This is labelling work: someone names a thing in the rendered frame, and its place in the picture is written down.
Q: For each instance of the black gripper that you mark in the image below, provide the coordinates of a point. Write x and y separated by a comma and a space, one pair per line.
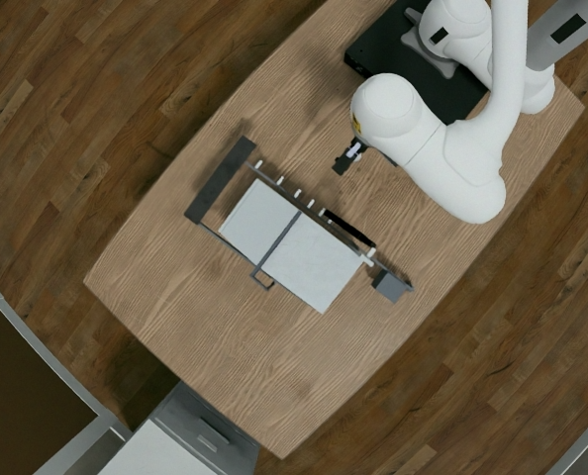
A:
349, 155

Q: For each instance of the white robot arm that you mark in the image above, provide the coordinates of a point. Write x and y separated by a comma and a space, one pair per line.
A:
457, 165

